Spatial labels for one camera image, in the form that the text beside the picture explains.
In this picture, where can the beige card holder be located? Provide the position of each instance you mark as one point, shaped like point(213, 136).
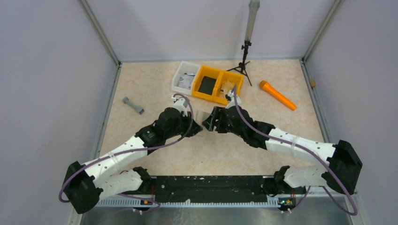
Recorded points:
point(201, 116)

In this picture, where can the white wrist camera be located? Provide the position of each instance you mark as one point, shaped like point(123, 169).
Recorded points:
point(181, 105)
point(232, 100)

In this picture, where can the black tripod with grey pole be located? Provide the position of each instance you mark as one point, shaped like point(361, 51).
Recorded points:
point(253, 6)

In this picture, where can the orange flashlight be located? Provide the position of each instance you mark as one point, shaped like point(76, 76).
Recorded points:
point(267, 87)

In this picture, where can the yellow bin with beige parts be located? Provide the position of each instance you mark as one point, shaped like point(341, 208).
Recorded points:
point(235, 79)

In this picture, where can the papers in white bin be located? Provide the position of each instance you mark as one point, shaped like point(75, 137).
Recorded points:
point(186, 80)

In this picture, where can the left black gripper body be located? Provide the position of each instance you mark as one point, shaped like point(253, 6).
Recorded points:
point(180, 128)

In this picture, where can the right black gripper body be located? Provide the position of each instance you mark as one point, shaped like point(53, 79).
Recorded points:
point(224, 126)

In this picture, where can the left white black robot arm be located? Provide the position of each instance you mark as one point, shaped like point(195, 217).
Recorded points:
point(86, 184)

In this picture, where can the grey dumbbell-shaped part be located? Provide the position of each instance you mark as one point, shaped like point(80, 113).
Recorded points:
point(136, 108)

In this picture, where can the beige parts in bin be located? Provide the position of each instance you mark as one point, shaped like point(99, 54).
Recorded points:
point(225, 88)

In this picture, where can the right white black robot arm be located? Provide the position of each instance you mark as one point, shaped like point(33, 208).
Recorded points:
point(336, 166)

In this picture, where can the yellow bin with black pad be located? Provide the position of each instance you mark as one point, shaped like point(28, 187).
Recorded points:
point(204, 71)

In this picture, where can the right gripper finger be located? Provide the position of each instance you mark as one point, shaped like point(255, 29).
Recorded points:
point(210, 125)
point(214, 115)

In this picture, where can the black pad in bin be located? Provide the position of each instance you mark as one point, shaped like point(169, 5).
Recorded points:
point(207, 85)

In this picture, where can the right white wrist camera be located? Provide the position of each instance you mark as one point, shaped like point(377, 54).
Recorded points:
point(232, 100)

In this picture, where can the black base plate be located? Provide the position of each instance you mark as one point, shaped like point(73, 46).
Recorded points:
point(214, 189)

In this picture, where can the grey slotted cable duct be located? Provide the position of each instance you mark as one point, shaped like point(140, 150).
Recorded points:
point(119, 201)

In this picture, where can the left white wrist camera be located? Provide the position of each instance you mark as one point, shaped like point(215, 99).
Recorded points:
point(181, 105)

